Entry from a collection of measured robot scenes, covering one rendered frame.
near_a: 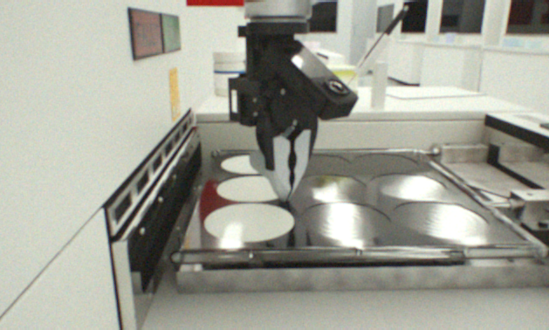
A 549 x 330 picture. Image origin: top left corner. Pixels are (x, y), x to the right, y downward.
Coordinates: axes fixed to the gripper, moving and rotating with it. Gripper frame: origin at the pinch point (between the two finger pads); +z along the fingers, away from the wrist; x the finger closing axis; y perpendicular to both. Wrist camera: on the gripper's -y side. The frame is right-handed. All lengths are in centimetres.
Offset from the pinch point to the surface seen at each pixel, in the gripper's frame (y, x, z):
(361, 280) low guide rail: -10.7, -1.1, 7.9
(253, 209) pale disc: 1.2, 4.8, 1.3
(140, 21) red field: 7.0, 14.1, -19.9
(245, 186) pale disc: 8.1, 0.4, 1.2
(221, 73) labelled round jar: 42.8, -21.4, -10.2
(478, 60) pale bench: 236, -631, 24
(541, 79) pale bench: 112, -494, 32
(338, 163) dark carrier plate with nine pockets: 6.3, -17.5, 1.4
